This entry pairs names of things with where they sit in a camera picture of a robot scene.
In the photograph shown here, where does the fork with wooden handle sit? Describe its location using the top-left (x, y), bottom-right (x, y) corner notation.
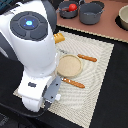
top-left (62, 78), bottom-right (85, 88)

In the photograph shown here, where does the grey saucepan on stove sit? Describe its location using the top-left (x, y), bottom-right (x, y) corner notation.
top-left (57, 1), bottom-right (79, 19)

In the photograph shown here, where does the white toy fish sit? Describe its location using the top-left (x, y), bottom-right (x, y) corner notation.
top-left (55, 94), bottom-right (61, 101)

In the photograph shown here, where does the yellow toy bread loaf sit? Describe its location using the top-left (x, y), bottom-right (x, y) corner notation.
top-left (54, 33), bottom-right (65, 43)

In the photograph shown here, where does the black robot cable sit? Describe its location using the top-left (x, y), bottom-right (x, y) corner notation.
top-left (0, 101), bottom-right (52, 118)

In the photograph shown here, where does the grey pot with handles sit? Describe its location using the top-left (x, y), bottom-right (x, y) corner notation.
top-left (79, 2), bottom-right (103, 25)

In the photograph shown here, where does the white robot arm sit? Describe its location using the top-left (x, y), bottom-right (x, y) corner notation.
top-left (0, 0), bottom-right (59, 112)

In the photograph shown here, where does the white woven placemat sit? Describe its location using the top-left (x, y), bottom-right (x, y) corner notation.
top-left (12, 30), bottom-right (115, 128)

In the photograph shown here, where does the beige bowl on stove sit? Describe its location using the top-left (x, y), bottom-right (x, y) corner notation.
top-left (119, 5), bottom-right (128, 30)

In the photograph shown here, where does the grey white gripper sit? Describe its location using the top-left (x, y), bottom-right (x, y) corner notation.
top-left (18, 74), bottom-right (61, 112)

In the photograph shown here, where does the round wooden plate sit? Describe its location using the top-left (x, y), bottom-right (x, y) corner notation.
top-left (57, 54), bottom-right (83, 78)

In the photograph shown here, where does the red toy tomato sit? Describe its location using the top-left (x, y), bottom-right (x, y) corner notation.
top-left (68, 4), bottom-right (77, 12)

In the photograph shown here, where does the brown toy sausage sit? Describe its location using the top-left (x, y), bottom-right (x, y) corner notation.
top-left (61, 8), bottom-right (69, 12)

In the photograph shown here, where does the knife with wooden handle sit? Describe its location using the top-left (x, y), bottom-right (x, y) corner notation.
top-left (58, 48), bottom-right (98, 63)

